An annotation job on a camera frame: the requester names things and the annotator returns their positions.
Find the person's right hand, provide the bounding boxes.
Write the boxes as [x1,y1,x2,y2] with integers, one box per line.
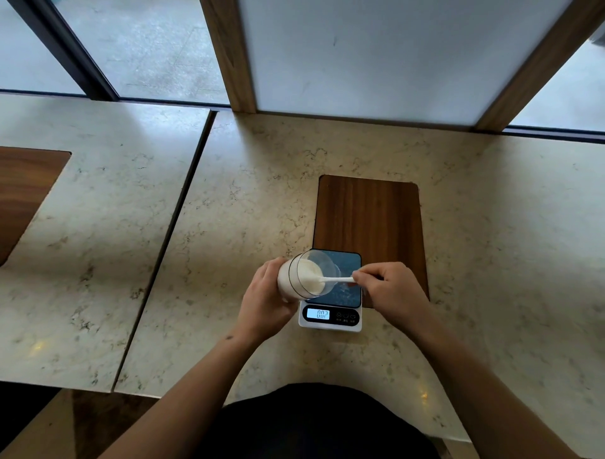
[352,262,434,334]

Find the white digital kitchen scale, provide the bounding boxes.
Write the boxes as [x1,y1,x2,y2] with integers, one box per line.
[298,250,363,333]

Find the person's left hand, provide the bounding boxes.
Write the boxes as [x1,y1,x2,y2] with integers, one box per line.
[236,258,300,344]

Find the white panel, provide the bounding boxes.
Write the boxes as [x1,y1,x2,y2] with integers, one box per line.
[238,0,573,127]

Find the white powder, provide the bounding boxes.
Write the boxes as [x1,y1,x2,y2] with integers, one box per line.
[297,259,325,294]

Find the black window frame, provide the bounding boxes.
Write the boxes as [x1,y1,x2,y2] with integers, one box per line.
[0,0,231,107]

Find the clear plastic jar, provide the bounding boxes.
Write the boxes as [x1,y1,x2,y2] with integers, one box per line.
[277,250,341,303]

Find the dark wooden inlay board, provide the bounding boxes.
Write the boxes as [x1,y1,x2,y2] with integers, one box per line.
[312,174,430,309]
[0,146,72,266]

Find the person's black shirt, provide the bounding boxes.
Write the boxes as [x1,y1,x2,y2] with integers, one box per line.
[198,382,441,459]

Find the person's right forearm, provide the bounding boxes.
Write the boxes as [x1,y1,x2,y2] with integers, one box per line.
[410,318,583,459]

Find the person's left forearm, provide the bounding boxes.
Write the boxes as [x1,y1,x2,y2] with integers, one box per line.
[100,331,271,459]

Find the light wooden post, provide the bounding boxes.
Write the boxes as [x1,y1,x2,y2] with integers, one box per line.
[199,0,258,114]
[475,0,605,133]

